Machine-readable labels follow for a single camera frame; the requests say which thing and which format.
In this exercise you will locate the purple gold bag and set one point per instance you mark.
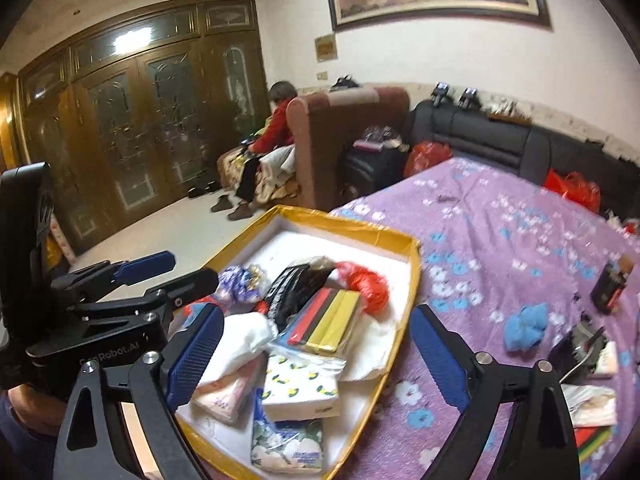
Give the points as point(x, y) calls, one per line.
point(242, 282)

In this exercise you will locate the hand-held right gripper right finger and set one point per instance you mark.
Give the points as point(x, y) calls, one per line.
point(440, 360)

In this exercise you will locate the white plastic bag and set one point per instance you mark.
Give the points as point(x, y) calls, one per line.
point(592, 405)

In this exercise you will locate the yellow cardboard box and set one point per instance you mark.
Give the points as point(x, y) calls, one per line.
point(320, 240)

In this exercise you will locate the white soft cloth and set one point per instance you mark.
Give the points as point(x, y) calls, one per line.
point(240, 342)

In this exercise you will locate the brown armchair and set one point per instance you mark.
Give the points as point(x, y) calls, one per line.
point(340, 150)

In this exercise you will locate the small yellow wall poster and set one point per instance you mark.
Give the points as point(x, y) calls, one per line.
point(325, 47)

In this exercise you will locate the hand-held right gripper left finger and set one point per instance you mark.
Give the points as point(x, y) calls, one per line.
point(192, 357)

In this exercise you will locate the red plastic bag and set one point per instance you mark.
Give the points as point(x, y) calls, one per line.
point(427, 160)
point(572, 190)
point(367, 282)

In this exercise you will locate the person's left forearm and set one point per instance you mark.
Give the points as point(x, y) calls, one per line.
point(30, 430)

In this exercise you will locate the grey fan motor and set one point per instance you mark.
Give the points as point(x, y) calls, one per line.
point(577, 352)

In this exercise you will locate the patterned blanket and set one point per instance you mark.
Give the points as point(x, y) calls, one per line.
point(277, 180)

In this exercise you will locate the black suitcase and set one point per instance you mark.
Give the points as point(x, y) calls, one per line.
point(375, 172)

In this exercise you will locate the dark shoe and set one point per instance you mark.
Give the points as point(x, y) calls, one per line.
point(220, 204)
point(202, 190)

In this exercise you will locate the lemon print tissue pack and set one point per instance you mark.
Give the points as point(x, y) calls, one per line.
point(300, 385)

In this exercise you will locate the black plastic bag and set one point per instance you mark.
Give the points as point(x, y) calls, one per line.
point(295, 287)

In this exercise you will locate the flower print tissue pack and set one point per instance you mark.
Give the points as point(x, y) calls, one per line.
point(287, 442)

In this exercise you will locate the dark bottle with cork cap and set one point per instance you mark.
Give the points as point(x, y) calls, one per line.
point(610, 287)

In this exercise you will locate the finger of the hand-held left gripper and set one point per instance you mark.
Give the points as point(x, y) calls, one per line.
point(190, 285)
point(142, 266)

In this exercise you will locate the wooden wardrobe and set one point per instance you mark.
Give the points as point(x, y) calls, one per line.
point(135, 125)

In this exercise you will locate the zip bag of coloured sponges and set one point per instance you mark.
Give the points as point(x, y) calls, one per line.
point(325, 322)

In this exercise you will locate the black sofa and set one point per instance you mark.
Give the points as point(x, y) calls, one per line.
point(500, 140)

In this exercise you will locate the purple floral bedsheet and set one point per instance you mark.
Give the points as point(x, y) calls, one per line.
point(500, 240)

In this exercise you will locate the clear bag with pink box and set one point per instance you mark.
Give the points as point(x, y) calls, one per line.
point(380, 137)

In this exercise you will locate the wooden tray with ornaments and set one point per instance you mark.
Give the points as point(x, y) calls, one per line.
point(505, 111)

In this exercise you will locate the blue fuzzy cloth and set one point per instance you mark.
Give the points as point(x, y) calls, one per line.
point(525, 327)

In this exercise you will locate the cream tissue pack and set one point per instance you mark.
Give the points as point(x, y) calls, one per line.
point(607, 360)

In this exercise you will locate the small dark clip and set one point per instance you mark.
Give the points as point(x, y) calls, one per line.
point(447, 200)

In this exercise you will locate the pack of coloured strips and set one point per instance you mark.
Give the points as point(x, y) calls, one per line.
point(592, 445)

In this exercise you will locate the pink tissue pack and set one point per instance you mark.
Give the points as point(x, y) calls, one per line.
point(225, 397)

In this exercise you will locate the black device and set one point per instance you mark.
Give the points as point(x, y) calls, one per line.
point(469, 98)
point(440, 94)

